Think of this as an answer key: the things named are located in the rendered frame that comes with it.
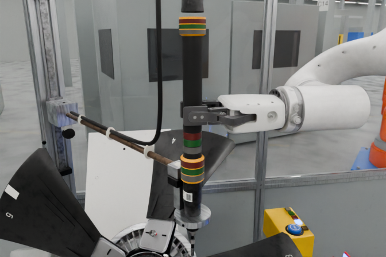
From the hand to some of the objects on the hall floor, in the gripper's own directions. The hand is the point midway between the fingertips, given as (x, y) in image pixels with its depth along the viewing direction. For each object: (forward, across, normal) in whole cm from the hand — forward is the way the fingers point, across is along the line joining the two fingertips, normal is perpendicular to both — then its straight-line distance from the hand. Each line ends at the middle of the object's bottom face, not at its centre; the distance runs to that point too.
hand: (193, 112), depth 51 cm
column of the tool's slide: (+40, -59, +154) cm, 169 cm away
